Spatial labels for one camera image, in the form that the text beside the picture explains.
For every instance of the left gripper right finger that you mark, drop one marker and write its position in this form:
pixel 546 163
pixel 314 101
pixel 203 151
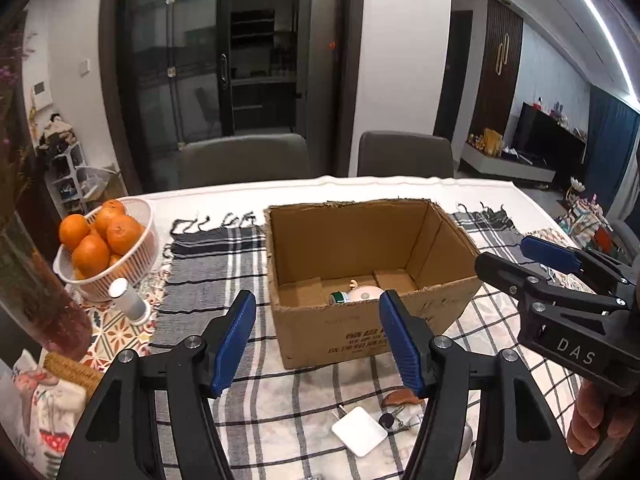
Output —
pixel 517 436

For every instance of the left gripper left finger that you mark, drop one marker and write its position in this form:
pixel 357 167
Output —
pixel 117 438

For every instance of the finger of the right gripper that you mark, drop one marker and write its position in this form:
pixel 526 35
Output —
pixel 590 266
pixel 520 283

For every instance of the white blue figurine keychain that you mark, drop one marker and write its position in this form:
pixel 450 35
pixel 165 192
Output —
pixel 392 423

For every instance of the white square charger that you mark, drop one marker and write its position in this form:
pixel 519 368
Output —
pixel 359 431

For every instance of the silver oval mouse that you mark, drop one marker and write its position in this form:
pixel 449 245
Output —
pixel 466 442

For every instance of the round silver tin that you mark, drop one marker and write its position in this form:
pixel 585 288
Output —
pixel 339 298

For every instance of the person right hand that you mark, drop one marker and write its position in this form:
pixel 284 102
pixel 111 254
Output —
pixel 588 418

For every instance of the woven wicker tissue box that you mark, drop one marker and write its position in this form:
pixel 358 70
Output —
pixel 78 374

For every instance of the patterned colourful placemat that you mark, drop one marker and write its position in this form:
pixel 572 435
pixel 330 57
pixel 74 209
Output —
pixel 113 332

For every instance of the black tv cabinet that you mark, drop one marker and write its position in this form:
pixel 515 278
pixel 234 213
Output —
pixel 541 136

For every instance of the grey chair right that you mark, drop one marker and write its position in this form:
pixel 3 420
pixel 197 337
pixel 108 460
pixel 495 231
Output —
pixel 391 153

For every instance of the grey chair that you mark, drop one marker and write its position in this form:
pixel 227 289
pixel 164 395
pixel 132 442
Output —
pixel 391 153
pixel 241 159

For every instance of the plaid grey white tablecloth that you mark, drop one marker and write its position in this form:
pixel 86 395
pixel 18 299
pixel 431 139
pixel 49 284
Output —
pixel 276 423

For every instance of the white fruit basket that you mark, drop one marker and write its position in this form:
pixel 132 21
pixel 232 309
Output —
pixel 133 265

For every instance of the brown cardboard box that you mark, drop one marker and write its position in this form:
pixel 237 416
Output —
pixel 410 246

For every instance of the glass vase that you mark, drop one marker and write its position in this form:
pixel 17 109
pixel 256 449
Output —
pixel 35 298

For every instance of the orange fruit front left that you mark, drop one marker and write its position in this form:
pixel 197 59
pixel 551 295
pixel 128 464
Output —
pixel 91 256

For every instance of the orange fruit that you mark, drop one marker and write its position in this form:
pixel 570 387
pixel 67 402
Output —
pixel 72 230
pixel 91 256
pixel 123 233

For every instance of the orange fruit right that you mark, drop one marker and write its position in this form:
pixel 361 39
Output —
pixel 123 233

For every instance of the orange fruit middle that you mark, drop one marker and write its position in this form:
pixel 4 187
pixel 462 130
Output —
pixel 72 230

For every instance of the white shoe rack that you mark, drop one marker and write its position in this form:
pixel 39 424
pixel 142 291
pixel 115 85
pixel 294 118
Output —
pixel 61 154

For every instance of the grey chair left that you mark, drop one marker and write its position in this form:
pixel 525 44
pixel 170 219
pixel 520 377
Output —
pixel 241 159

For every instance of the dried purple flowers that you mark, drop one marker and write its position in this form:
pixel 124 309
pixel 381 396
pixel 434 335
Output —
pixel 16 146

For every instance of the glass sliding door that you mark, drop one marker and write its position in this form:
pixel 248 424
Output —
pixel 174 81

